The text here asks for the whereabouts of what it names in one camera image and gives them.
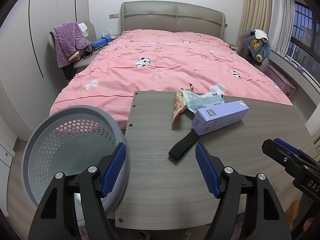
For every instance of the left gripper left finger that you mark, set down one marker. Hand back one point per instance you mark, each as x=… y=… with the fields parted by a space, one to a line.
x=55 y=217

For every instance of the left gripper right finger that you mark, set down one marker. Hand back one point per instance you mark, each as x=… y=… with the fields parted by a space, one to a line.
x=264 y=217

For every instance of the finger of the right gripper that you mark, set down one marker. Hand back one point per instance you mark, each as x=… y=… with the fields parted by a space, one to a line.
x=286 y=153
x=287 y=146

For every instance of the purple rectangular box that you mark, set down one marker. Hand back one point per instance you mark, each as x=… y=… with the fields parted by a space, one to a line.
x=214 y=117

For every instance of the light blue tissue packet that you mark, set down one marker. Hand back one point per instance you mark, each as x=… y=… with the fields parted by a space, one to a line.
x=195 y=101

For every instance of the brown snack wrapper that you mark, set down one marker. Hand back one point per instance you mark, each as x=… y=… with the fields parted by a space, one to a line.
x=179 y=104

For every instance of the grey perforated trash basket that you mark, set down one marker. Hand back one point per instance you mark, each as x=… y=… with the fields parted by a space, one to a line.
x=68 y=141

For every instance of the pink storage box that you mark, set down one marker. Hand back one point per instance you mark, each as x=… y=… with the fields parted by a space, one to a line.
x=282 y=83

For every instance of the right bedside chair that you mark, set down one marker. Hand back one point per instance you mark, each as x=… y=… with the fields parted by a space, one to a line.
x=243 y=49

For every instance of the blue denim jacket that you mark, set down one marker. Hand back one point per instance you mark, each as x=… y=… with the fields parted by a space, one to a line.
x=258 y=44

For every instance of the white sheer curtain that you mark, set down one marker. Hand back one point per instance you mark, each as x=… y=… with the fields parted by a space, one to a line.
x=281 y=25

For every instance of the white wardrobe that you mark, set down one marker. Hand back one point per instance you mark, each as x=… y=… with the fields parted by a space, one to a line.
x=30 y=77

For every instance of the beige curtain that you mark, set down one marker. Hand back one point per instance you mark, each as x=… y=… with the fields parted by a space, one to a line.
x=256 y=14

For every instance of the grey bedside chair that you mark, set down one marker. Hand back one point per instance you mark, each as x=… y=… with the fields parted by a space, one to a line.
x=80 y=45

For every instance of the grey upholstered headboard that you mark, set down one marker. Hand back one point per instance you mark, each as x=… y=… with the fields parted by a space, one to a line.
x=172 y=16

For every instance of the pink bed cover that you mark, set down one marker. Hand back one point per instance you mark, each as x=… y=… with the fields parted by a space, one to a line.
x=143 y=60

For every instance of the purple knitted blanket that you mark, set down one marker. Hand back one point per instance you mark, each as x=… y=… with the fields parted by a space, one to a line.
x=67 y=43

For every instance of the blue device on nightstand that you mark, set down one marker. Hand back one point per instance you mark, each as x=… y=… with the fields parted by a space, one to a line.
x=101 y=42

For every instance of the white jar on chair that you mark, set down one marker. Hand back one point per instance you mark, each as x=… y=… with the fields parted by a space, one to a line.
x=84 y=29

